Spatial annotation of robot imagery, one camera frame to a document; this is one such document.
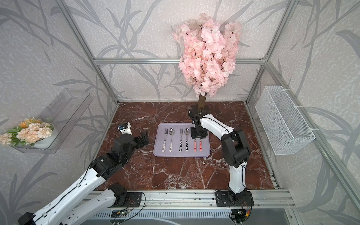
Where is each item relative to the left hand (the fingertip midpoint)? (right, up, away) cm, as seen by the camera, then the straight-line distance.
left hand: (142, 133), depth 75 cm
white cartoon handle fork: (+9, -4, +27) cm, 28 cm away
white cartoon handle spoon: (+13, -3, +24) cm, 27 cm away
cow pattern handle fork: (+20, -4, +26) cm, 33 cm away
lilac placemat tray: (+15, -8, +22) cm, 28 cm away
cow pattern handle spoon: (+24, -3, +24) cm, 34 cm away
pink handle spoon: (+33, -11, +19) cm, 40 cm away
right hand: (+30, -4, +18) cm, 35 cm away
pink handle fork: (+30, -11, +19) cm, 37 cm away
